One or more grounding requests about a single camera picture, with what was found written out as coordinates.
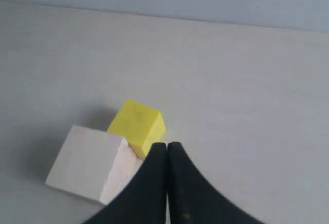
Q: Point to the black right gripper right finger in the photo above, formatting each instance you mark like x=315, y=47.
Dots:
x=192, y=199

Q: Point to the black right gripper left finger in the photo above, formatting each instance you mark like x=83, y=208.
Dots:
x=144, y=199

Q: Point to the large wooden cube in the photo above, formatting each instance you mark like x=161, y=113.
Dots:
x=93, y=164

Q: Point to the yellow cube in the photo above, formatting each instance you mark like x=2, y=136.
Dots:
x=140, y=124

